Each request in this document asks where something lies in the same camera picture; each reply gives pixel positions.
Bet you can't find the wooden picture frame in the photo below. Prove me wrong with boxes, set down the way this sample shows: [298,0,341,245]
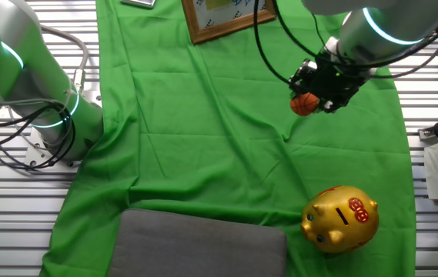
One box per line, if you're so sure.
[181,0,278,44]

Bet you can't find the green cloth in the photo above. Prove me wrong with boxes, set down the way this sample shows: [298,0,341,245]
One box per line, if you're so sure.
[39,0,418,277]

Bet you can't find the silver digital scale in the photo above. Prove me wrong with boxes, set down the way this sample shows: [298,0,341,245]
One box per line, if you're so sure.
[120,0,157,8]

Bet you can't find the grey cushion pad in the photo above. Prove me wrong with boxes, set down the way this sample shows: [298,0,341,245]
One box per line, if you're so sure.
[106,209,289,277]

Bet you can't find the small orange basketball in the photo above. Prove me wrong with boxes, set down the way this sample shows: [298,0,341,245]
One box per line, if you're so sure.
[289,92,321,117]

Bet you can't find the golden piggy bank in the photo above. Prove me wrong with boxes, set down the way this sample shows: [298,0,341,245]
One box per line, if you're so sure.
[299,185,380,254]

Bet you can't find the grey cable with connector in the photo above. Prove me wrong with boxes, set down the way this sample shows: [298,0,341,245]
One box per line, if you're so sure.
[39,23,90,94]

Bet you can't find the looped black cable bundle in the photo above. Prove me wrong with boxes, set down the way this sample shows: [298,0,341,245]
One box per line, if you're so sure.
[0,100,77,171]

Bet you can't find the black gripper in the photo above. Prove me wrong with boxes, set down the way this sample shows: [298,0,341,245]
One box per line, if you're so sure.
[289,56,369,115]

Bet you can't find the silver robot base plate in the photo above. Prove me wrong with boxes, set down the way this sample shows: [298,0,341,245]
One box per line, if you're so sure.
[25,94,103,169]

